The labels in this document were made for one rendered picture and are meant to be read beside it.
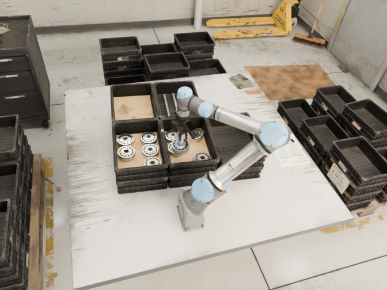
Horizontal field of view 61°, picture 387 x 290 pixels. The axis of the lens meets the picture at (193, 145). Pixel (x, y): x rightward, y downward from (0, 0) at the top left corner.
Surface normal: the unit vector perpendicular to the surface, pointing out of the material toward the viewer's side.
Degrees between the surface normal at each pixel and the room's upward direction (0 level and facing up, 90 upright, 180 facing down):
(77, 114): 0
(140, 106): 0
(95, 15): 90
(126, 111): 0
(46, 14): 90
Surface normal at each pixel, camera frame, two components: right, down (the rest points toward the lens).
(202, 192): -0.48, 0.05
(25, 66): 0.29, 0.70
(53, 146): 0.07, -0.70
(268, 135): -0.29, -0.11
